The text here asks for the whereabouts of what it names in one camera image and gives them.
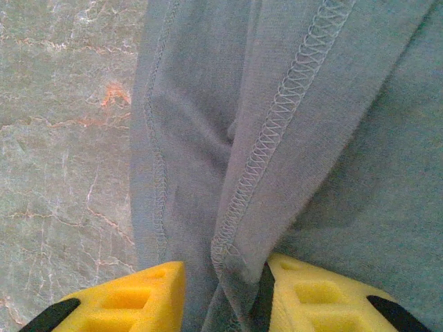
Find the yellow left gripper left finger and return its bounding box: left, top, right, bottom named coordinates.
left=20, top=260, right=187, bottom=332

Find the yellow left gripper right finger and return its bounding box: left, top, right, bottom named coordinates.
left=253, top=252, right=432, bottom=332

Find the grey t-shirt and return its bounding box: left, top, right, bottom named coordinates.
left=129, top=0, right=443, bottom=332

